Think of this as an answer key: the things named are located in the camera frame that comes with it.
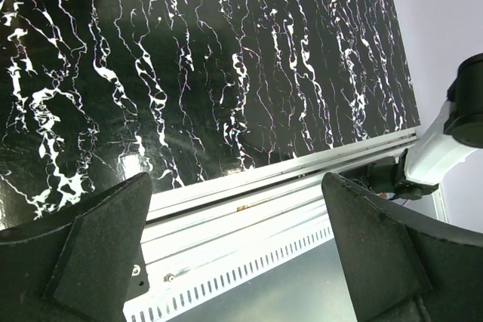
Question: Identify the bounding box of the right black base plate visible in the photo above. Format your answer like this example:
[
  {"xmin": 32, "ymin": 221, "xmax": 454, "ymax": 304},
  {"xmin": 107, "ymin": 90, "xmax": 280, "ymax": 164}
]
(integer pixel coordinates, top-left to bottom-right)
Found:
[{"xmin": 126, "ymin": 248, "xmax": 149, "ymax": 301}]

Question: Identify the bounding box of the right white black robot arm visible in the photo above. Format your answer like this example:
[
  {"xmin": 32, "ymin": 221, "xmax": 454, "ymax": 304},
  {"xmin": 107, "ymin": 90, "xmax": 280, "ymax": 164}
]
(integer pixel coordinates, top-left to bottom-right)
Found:
[{"xmin": 366, "ymin": 54, "xmax": 482, "ymax": 200}]

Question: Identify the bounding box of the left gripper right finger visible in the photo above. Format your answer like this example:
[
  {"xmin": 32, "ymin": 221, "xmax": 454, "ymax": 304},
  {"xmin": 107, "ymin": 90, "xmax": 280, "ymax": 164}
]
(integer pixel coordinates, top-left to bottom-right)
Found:
[{"xmin": 321, "ymin": 173, "xmax": 482, "ymax": 321}]

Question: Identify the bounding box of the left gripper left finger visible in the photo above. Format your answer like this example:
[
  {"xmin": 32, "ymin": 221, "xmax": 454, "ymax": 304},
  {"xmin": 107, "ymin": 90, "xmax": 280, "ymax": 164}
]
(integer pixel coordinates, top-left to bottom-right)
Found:
[{"xmin": 1, "ymin": 173, "xmax": 152, "ymax": 321}]

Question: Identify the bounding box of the aluminium mounting rail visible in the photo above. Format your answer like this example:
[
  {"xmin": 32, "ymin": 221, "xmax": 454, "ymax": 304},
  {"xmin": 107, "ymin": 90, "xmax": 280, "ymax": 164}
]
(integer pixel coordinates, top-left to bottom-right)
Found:
[{"xmin": 141, "ymin": 128, "xmax": 416, "ymax": 271}]

